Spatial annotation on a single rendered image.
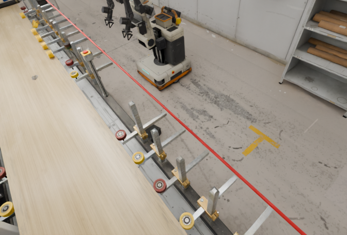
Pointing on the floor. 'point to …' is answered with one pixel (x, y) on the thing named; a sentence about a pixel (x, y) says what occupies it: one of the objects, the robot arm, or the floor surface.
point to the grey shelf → (296, 76)
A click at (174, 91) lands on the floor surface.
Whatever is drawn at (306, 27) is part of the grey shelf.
